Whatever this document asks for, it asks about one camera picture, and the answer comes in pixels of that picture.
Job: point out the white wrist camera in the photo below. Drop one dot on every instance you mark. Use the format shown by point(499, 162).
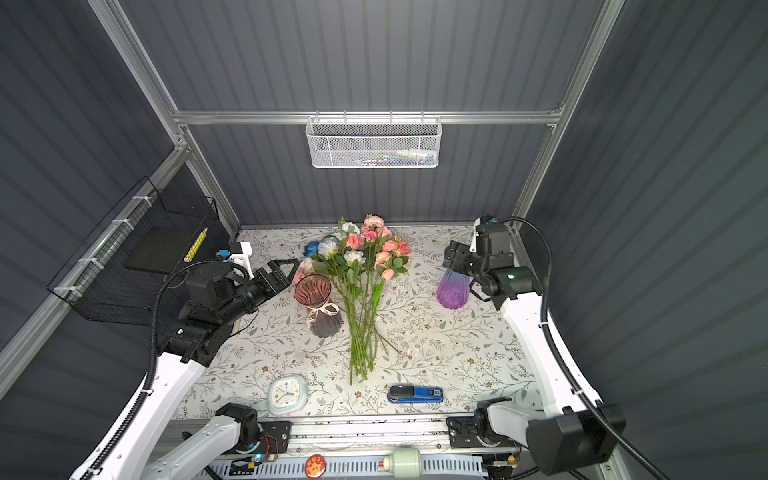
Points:
point(481, 238)
point(238, 252)

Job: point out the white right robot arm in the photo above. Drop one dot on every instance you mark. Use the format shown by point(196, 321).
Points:
point(572, 428)

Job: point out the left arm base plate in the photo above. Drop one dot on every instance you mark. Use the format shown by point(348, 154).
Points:
point(269, 438)

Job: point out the blue purple glass vase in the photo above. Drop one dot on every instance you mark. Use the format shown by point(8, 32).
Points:
point(453, 290)

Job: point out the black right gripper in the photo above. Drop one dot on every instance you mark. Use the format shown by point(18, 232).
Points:
point(456, 251)

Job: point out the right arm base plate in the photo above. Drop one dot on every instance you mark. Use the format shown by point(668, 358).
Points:
point(464, 433)

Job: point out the red glass vase with ribbon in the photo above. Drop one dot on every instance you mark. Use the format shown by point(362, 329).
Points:
point(314, 293)

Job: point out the floral table cloth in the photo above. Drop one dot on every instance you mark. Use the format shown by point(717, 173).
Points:
point(470, 353)

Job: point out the white mesh wall basket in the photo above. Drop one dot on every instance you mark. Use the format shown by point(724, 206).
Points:
point(370, 141)

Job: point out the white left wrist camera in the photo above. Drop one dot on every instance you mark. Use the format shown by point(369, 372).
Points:
point(238, 252)

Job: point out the pale green cylinder knob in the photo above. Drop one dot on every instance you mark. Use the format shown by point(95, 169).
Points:
point(403, 463)

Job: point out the artificial flower bunch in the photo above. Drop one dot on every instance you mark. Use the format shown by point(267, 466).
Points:
point(359, 260)

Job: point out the toothpaste tube in basket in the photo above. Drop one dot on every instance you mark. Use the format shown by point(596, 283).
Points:
point(419, 157)

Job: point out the red round sticker badge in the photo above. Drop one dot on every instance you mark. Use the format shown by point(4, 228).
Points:
point(315, 467)

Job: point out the blue black stapler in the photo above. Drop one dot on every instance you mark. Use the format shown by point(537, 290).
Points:
point(413, 394)

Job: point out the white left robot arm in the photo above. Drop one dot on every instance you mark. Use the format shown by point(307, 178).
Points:
point(220, 294)

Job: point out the yellow black marker pen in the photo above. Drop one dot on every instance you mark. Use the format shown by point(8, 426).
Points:
point(195, 246)

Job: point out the black wire wall basket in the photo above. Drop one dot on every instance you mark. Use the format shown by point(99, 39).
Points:
point(116, 277)

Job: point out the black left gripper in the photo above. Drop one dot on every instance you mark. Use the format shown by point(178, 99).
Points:
point(276, 276)

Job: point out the pale green alarm clock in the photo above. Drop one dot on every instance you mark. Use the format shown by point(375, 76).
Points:
point(287, 394)

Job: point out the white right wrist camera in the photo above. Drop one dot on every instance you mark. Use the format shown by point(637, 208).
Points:
point(481, 238)

